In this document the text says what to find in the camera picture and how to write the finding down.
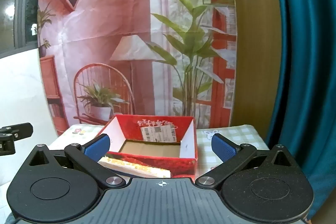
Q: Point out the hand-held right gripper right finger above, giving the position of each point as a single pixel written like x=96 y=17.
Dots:
x=223 y=146

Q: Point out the green checked tablecloth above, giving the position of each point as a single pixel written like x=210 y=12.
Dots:
x=231 y=134

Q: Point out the red cardboard box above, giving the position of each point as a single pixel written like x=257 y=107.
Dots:
x=157 y=163

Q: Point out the printed room backdrop cloth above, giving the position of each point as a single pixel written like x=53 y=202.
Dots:
x=131 y=3

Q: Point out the grey window frame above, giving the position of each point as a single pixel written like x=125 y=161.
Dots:
x=10 y=3

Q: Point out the teal curtain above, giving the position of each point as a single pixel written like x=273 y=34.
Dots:
x=309 y=56

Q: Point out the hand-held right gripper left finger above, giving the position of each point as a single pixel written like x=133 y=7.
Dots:
x=98 y=145

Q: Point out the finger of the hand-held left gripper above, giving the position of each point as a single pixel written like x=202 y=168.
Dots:
x=18 y=130

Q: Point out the white board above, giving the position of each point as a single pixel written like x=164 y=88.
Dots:
x=23 y=95

